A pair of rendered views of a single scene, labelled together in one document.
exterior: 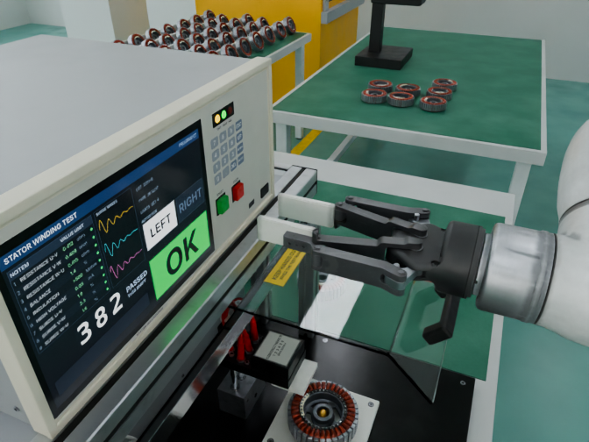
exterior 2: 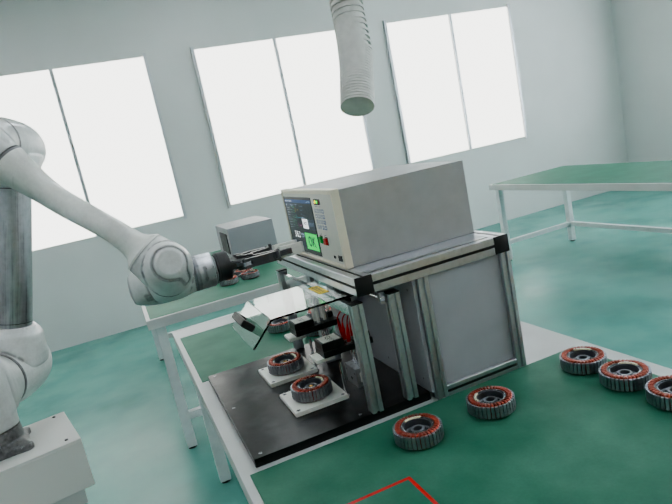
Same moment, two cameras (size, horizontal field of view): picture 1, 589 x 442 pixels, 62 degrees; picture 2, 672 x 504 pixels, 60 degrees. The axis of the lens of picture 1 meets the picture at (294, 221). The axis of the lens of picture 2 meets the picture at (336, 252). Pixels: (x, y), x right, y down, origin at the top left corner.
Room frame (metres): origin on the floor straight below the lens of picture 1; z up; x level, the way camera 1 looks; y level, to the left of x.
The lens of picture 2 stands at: (1.68, -0.96, 1.43)
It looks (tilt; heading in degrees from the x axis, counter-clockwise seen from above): 11 degrees down; 137
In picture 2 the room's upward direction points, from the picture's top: 12 degrees counter-clockwise
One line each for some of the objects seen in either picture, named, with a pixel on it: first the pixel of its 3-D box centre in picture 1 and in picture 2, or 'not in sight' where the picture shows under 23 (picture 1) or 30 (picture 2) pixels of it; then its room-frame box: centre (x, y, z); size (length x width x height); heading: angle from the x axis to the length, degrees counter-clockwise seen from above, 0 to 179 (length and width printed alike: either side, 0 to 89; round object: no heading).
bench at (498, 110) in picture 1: (423, 133); not in sight; (2.65, -0.74, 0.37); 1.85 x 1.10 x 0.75; 157
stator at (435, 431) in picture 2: not in sight; (418, 431); (0.86, -0.06, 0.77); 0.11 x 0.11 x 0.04
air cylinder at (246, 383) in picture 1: (242, 387); (359, 371); (0.55, 0.09, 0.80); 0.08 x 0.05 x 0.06; 157
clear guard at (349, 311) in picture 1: (333, 285); (300, 308); (0.53, -0.05, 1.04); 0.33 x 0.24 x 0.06; 67
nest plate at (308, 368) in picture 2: not in sight; (287, 370); (0.27, 0.05, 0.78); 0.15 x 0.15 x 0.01; 67
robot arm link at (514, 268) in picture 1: (509, 270); (204, 271); (0.38, -0.21, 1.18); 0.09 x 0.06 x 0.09; 157
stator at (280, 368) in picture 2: not in sight; (285, 363); (0.27, 0.05, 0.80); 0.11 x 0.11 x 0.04
